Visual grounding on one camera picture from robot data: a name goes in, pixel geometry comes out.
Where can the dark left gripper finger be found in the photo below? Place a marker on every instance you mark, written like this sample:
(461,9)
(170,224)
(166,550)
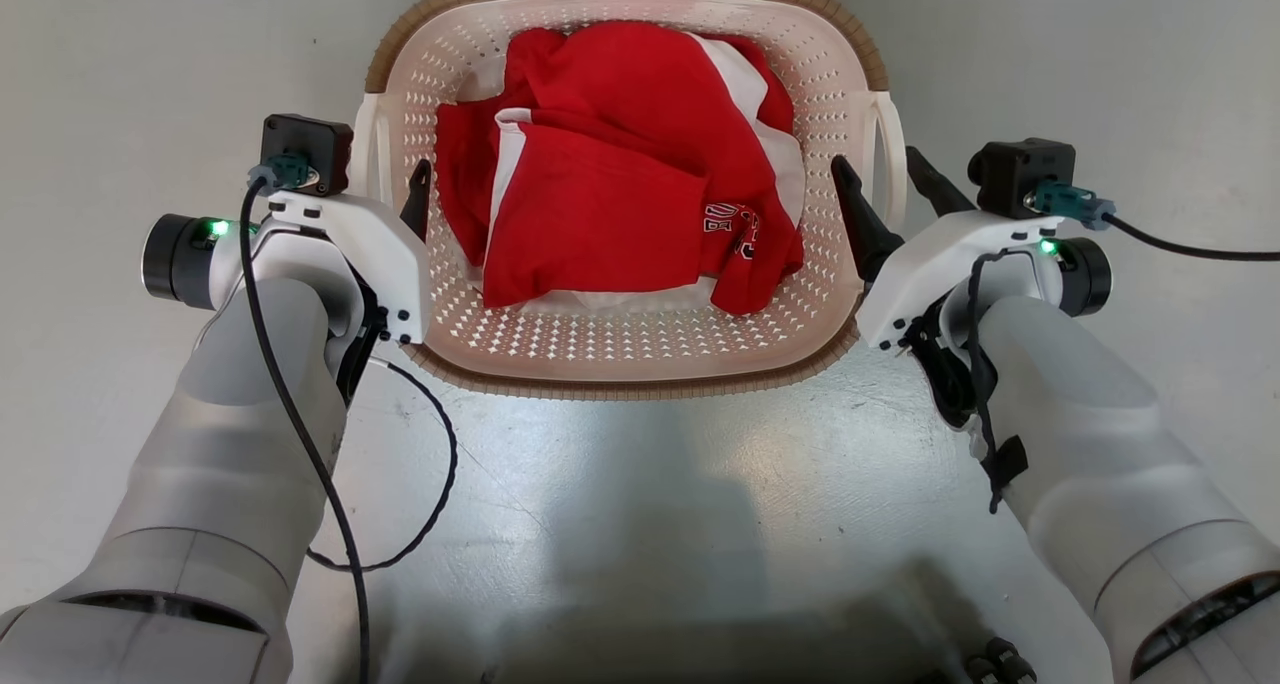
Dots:
(417,204)

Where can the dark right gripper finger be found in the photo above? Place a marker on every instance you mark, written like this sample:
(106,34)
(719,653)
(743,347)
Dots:
(865,224)
(935,189)

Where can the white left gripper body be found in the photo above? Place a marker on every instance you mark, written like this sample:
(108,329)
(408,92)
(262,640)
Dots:
(385,254)

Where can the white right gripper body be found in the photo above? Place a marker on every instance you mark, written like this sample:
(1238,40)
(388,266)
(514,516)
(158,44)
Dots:
(930,264)

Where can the cream laundry basket brown rim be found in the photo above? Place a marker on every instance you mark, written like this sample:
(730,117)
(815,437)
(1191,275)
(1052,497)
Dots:
(620,349)

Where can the dark robot base fitting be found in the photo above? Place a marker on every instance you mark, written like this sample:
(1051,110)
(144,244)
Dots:
(1000,664)

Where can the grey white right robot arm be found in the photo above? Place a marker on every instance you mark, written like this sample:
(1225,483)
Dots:
(1100,444)

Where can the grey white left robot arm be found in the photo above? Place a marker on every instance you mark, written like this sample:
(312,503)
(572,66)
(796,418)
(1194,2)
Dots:
(220,444)

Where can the red and white garment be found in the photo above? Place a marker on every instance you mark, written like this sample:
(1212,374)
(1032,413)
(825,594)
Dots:
(600,204)

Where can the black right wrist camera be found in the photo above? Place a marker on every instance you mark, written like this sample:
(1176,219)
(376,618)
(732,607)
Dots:
(1020,176)

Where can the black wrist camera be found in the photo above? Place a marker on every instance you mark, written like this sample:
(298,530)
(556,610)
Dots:
(1020,176)
(305,152)

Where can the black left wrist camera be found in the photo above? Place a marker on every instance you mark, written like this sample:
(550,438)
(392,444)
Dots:
(305,152)

